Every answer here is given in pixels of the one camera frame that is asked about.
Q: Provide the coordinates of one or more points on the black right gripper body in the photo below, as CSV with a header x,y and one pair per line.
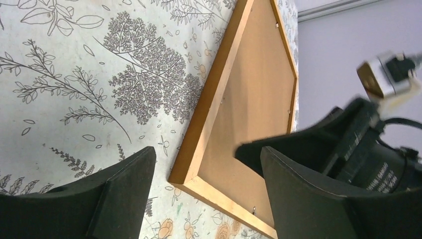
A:
x,y
387,169

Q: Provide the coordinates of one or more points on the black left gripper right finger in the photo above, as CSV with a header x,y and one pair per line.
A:
x,y
308,205

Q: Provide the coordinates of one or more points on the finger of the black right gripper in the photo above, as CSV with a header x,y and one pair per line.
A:
x,y
296,148

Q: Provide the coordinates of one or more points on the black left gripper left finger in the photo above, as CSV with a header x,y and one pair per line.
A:
x,y
109,204

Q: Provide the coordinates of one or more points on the wooden picture frame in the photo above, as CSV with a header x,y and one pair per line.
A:
x,y
188,161

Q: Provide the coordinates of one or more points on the brown cardboard backing board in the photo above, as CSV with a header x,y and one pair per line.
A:
x,y
256,104

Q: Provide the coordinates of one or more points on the floral patterned table mat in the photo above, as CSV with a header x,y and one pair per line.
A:
x,y
85,84

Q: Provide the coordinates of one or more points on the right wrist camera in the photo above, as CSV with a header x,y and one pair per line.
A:
x,y
390,80

